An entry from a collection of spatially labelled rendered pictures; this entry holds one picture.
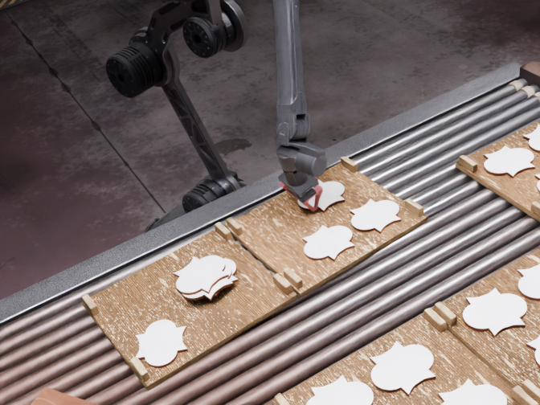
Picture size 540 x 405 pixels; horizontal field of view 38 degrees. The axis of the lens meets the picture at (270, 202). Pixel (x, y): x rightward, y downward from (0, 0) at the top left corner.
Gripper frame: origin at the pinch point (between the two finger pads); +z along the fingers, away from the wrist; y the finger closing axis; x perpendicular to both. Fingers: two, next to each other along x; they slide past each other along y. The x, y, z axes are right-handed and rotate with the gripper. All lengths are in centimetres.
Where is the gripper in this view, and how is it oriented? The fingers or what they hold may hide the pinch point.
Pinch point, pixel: (306, 202)
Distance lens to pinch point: 211.4
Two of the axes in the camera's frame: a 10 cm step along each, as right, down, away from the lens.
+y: 5.6, 4.6, -6.9
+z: 2.9, 6.7, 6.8
